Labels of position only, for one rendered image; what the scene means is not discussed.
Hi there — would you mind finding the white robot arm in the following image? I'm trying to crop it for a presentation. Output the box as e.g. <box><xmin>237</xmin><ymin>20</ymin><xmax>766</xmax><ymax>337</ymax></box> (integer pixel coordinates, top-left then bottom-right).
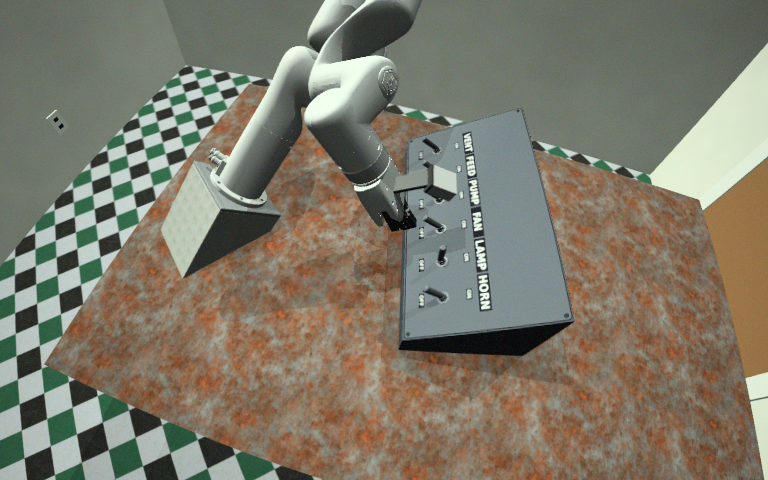
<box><xmin>208</xmin><ymin>0</ymin><xmax>457</xmax><ymax>208</ymax></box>

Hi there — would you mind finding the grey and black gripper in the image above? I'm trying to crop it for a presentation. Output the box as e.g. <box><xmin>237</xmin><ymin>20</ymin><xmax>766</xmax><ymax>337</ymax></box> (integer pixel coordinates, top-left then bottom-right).
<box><xmin>352</xmin><ymin>155</ymin><xmax>417</xmax><ymax>232</ymax></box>

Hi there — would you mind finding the grey switch console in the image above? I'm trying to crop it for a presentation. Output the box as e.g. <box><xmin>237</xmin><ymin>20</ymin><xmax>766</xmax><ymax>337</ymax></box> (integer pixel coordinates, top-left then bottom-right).
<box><xmin>398</xmin><ymin>107</ymin><xmax>575</xmax><ymax>356</ymax></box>

